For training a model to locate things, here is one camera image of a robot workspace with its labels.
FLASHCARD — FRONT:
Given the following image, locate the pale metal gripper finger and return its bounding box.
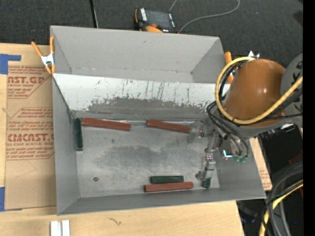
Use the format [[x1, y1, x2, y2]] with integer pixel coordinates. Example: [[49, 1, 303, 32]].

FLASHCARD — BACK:
[[186, 124, 210, 144], [195, 153, 217, 182]]

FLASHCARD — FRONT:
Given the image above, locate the red-brown flat block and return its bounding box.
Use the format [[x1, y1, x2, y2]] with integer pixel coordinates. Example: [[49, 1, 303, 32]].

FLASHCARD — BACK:
[[81, 118, 132, 132], [146, 119, 191, 135], [143, 181, 194, 193]]

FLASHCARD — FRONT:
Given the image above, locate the grey metal bin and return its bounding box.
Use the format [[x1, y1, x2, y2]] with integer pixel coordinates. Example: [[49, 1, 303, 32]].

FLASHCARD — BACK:
[[50, 25, 268, 216]]

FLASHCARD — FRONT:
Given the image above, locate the brown cardboard board, red print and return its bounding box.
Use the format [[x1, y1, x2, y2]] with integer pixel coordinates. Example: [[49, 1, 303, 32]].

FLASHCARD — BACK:
[[0, 42, 58, 211]]

